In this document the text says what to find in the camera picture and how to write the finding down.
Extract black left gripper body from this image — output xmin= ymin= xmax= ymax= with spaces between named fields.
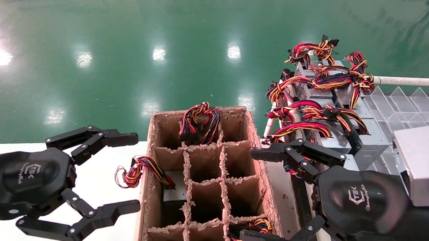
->
xmin=0 ymin=146 xmax=76 ymax=224

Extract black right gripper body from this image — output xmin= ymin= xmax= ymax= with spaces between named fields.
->
xmin=317 ymin=166 xmax=413 ymax=241

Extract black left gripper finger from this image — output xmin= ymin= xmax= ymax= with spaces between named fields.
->
xmin=44 ymin=124 xmax=139 ymax=167
xmin=16 ymin=187 xmax=141 ymax=241

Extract short white rack pipe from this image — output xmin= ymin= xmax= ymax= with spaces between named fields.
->
xmin=263 ymin=112 xmax=280 ymax=138

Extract cardboard box with dividers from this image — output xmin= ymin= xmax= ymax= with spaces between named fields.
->
xmin=134 ymin=103 xmax=290 ymax=241

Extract transparent plastic divider tray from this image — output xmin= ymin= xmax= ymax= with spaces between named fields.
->
xmin=358 ymin=85 xmax=429 ymax=241

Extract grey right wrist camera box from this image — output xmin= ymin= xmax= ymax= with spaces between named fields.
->
xmin=391 ymin=124 xmax=429 ymax=207

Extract wire bundle in top cell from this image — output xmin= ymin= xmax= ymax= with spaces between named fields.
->
xmin=179 ymin=101 xmax=221 ymax=147

